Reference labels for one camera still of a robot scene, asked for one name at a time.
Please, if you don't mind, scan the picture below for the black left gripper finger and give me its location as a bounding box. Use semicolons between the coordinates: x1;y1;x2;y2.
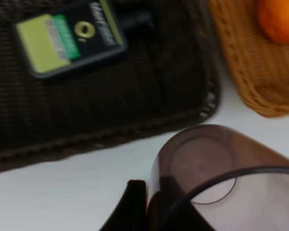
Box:
101;180;147;231

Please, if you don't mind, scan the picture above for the purple translucent plastic cup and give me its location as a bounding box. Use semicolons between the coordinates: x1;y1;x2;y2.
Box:
146;125;289;231

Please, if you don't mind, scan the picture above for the dark green pump bottle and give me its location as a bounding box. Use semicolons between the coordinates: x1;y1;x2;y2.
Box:
14;0;157;79

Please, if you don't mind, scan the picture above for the orange mandarin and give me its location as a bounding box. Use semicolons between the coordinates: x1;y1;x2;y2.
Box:
256;0;289;45

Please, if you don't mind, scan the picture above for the dark brown wicker basket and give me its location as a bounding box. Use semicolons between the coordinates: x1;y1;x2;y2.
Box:
0;0;220;173

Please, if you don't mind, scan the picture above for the tan wicker basket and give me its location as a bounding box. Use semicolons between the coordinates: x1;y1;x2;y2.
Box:
208;0;289;118

